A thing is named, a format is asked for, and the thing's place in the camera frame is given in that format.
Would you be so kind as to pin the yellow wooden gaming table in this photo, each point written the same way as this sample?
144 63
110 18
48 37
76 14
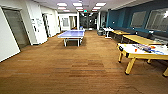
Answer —
128 52

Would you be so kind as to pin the blue ping pong table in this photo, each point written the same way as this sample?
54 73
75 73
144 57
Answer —
71 34

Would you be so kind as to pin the dark round trash bin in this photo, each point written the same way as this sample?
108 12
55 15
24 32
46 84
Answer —
100 32

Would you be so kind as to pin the white framed glass door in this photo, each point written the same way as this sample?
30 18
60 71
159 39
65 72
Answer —
68 22

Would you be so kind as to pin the small white table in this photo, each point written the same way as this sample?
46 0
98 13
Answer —
108 30

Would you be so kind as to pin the square ceiling light panel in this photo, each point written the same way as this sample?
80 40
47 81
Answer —
100 4
61 4
77 4

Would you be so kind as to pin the dark grey double door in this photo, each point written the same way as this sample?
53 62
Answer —
16 28

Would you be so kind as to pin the white room door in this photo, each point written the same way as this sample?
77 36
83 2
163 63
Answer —
6 40

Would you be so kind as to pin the white wall notice sheet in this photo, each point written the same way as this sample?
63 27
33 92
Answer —
38 22

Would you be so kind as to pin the dark wall window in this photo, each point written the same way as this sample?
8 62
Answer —
158 20
138 19

